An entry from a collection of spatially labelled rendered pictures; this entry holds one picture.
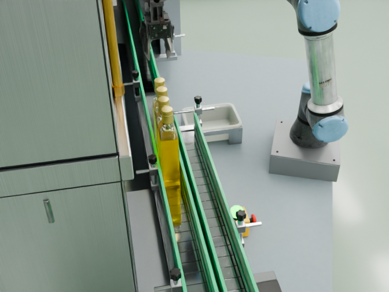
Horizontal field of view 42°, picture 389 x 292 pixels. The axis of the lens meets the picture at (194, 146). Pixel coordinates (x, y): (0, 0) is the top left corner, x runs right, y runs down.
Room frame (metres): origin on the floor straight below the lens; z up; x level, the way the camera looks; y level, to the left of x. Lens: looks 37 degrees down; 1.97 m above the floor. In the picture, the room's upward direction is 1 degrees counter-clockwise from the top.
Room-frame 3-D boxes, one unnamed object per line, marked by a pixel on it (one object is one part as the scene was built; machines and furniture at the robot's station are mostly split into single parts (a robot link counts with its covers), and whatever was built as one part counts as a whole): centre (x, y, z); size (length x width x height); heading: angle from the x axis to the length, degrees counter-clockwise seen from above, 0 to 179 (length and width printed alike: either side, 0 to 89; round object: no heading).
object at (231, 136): (1.68, -0.04, 0.79); 0.27 x 0.17 x 0.08; 100
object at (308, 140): (1.55, -0.44, 0.88); 0.15 x 0.15 x 0.10
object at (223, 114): (1.68, -0.07, 0.80); 0.22 x 0.17 x 0.09; 100
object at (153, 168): (1.21, 0.15, 0.94); 0.07 x 0.04 x 0.13; 100
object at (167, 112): (1.25, 0.08, 1.14); 0.04 x 0.04 x 0.04
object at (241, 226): (0.97, -0.15, 0.94); 0.07 x 0.04 x 0.13; 100
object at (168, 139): (1.25, 0.08, 0.99); 0.06 x 0.06 x 0.21; 10
